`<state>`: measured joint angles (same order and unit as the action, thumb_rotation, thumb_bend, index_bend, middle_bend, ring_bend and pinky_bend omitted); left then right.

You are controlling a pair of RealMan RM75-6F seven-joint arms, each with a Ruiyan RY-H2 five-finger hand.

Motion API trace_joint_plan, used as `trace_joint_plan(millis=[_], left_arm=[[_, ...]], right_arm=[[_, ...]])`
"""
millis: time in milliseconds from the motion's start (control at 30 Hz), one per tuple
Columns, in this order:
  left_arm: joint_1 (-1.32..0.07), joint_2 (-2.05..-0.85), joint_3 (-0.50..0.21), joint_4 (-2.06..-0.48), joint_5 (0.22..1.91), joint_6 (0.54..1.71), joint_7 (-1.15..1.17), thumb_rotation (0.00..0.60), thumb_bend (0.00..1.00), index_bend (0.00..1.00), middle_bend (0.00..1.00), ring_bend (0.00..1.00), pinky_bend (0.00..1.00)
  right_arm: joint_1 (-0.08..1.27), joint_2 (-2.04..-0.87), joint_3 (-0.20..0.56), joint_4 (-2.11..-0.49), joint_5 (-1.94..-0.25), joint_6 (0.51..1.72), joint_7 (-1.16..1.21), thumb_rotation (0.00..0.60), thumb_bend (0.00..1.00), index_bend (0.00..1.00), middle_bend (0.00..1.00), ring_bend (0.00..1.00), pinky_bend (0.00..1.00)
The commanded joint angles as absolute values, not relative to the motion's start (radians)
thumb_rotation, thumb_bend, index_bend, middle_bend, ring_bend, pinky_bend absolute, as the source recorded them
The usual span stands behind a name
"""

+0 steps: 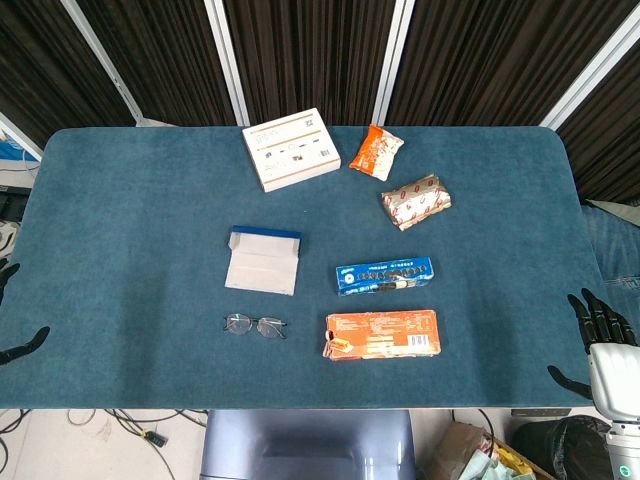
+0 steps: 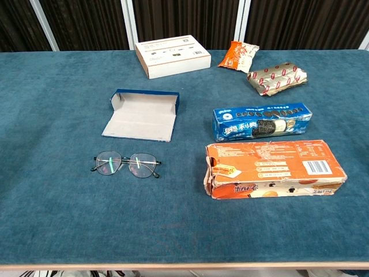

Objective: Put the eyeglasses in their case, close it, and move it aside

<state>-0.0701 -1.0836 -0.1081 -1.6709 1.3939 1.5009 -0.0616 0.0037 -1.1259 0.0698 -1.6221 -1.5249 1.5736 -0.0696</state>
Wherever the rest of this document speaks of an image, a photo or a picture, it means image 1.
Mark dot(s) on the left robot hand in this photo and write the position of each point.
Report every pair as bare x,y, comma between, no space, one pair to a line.
20,347

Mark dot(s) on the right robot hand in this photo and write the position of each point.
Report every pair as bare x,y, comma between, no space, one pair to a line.
615,375

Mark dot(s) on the eyeglasses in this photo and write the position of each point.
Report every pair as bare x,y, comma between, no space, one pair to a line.
257,324

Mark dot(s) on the blue glasses case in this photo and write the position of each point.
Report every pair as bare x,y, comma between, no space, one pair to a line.
262,267

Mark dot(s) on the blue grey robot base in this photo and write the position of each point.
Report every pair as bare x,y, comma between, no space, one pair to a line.
307,445

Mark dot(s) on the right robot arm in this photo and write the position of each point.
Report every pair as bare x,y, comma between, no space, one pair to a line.
624,450

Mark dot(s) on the brown cardboard box with waste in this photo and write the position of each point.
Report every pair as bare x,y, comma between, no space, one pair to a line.
460,445

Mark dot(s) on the orange torn carton box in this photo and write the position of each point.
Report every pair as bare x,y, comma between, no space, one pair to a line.
382,335

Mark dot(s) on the blue cookie pack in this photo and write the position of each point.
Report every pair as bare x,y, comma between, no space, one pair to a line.
385,276

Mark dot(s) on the white flat product box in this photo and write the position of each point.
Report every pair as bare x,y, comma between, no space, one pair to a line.
292,150

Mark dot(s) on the grey power strip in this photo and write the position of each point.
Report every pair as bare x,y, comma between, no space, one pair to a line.
541,412

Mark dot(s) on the black trash bag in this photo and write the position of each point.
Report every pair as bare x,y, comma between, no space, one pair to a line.
562,447

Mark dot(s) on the blue denim jeans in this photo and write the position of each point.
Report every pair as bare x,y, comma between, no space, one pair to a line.
612,250

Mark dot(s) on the black yellow floor connector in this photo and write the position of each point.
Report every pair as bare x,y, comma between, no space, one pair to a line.
154,439

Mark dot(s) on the teal table cloth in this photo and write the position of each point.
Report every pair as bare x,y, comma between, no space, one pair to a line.
150,225

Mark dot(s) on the blue white carton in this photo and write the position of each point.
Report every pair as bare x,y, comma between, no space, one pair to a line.
15,152

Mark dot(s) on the silver packet with red rings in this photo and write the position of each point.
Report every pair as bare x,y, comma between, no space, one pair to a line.
417,200

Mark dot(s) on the orange white snack packet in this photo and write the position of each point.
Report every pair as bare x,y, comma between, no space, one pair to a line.
376,152

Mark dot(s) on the aluminium frame post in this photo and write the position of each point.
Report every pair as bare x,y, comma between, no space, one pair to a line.
392,60
227,60
590,70
102,62
20,135

